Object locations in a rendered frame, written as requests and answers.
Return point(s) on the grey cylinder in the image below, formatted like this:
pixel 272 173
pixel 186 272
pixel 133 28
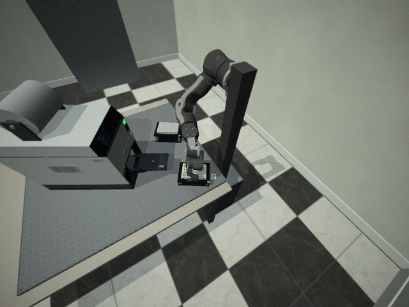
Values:
pixel 32 103

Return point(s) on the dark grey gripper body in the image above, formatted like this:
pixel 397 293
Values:
pixel 196 162

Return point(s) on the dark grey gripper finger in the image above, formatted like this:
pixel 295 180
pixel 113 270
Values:
pixel 194 177

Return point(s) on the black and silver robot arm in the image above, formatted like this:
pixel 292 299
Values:
pixel 214 74

